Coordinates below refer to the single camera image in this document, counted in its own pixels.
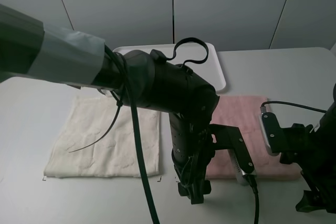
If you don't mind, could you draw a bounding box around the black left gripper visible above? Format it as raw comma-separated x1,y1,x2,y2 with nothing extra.
169,113,213,205

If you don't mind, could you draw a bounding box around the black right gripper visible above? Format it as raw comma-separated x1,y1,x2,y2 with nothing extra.
279,123,336,212

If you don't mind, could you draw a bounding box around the pink towel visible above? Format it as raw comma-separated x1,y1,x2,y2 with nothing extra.
211,95,301,181

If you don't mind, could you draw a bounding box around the white towel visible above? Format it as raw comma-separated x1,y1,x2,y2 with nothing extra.
43,94,161,179

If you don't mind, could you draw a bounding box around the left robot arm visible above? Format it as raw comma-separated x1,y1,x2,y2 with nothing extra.
1,6,219,204

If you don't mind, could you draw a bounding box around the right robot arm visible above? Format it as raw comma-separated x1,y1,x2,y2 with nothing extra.
280,102,335,214

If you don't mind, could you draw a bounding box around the white plastic tray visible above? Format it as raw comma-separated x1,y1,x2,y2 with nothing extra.
113,42,226,93

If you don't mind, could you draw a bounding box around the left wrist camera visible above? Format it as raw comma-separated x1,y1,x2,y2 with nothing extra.
209,124,257,191

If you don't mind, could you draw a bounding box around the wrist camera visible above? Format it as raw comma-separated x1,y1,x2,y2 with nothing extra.
209,124,257,191
259,112,285,156

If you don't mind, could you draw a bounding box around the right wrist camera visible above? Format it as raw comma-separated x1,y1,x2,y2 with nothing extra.
259,112,285,156

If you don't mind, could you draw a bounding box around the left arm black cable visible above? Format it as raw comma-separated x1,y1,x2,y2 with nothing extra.
104,37,263,224

